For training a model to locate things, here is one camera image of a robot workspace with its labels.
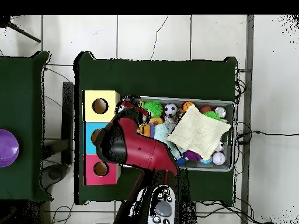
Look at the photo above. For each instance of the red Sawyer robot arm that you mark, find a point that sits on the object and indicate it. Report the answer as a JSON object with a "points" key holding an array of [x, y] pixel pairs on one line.
{"points": [[142, 151]]}

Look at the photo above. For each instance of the wooden box with three holes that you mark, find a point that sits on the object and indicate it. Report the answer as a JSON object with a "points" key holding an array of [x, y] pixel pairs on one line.
{"points": [[109, 95]]}

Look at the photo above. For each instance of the shallow mesh bin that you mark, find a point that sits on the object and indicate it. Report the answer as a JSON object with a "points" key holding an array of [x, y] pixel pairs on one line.
{"points": [[210, 168]]}

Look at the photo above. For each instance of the green spiky ball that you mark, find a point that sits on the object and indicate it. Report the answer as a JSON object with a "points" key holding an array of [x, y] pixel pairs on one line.
{"points": [[211, 114], [153, 108]]}

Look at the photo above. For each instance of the orange and purple toy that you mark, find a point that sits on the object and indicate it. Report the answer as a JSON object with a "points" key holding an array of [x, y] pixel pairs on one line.
{"points": [[147, 130]]}

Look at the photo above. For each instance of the toy hamburger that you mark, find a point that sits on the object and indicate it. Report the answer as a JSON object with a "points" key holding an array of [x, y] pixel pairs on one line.
{"points": [[156, 120]]}

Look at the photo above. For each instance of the small soccer ball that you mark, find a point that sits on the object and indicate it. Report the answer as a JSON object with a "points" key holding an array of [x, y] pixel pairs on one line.
{"points": [[170, 110]]}

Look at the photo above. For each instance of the light blue knitted cloth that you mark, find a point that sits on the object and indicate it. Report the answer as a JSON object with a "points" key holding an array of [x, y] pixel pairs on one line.
{"points": [[162, 133]]}

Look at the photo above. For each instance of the small orange basketball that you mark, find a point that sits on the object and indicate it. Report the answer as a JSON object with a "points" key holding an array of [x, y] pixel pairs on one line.
{"points": [[186, 106]]}

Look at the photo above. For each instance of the cream knitted cloth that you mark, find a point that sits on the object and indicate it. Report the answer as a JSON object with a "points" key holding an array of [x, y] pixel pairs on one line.
{"points": [[198, 130]]}

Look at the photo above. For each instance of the brown red ball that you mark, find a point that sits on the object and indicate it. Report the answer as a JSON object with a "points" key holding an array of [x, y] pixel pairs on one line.
{"points": [[205, 109]]}

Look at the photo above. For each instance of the grey round foot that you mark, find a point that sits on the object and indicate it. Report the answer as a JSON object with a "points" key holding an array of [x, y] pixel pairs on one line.
{"points": [[55, 173]]}

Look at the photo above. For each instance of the white baseball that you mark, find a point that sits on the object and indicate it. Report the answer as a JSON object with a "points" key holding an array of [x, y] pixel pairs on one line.
{"points": [[218, 158]]}

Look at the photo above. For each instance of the dark green side tablecloth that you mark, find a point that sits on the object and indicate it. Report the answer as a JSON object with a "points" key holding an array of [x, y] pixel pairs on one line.
{"points": [[21, 93]]}

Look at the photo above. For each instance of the purple bowl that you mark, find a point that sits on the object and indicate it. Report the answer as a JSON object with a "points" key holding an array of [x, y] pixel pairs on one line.
{"points": [[8, 148]]}

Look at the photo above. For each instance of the black tripod leg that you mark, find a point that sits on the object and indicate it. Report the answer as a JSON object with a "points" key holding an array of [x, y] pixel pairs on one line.
{"points": [[23, 33]]}

